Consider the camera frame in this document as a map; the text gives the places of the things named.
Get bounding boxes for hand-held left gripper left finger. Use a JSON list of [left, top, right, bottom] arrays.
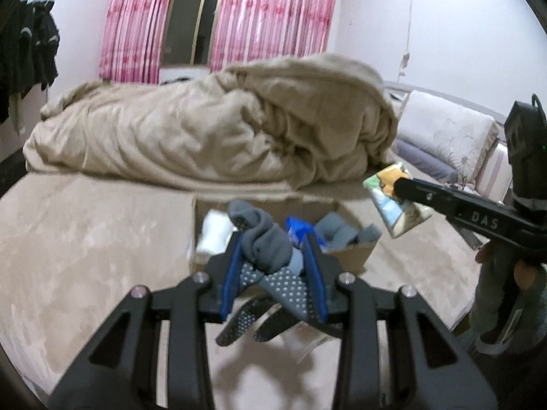
[[49, 231, 245, 410]]

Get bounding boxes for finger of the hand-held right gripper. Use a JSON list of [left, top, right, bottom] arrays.
[[394, 177, 519, 235], [446, 217, 487, 251]]

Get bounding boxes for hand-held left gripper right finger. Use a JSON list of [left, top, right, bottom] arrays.
[[300, 237, 499, 410]]

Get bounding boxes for cardboard box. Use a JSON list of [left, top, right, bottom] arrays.
[[190, 194, 379, 283]]

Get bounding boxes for grey dotted grip sock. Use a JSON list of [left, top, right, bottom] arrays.
[[216, 200, 343, 346]]

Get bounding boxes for person's right forearm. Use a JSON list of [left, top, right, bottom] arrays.
[[468, 243, 547, 357]]

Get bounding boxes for person's right hand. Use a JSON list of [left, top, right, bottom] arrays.
[[476, 241, 547, 293]]

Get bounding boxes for striped pillow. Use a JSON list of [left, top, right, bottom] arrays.
[[474, 139, 513, 206]]

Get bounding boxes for white packet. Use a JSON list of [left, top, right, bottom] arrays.
[[197, 210, 240, 258]]

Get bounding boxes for blue packet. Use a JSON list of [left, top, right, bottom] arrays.
[[286, 217, 328, 250]]

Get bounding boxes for grey-blue cloth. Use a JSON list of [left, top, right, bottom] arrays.
[[314, 214, 383, 250]]

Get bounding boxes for grey-blue pillow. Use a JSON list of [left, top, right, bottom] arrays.
[[393, 139, 460, 182]]

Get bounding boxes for white floral pillow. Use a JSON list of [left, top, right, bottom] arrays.
[[395, 90, 501, 180]]

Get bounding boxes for beige blanket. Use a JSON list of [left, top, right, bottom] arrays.
[[22, 53, 400, 193]]

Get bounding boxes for pink curtain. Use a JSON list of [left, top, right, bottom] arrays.
[[98, 0, 180, 85], [209, 0, 340, 73]]

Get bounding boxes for window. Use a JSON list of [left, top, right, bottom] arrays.
[[160, 0, 229, 70]]

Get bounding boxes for dark hanging clothes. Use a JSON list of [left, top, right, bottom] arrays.
[[0, 0, 61, 135]]

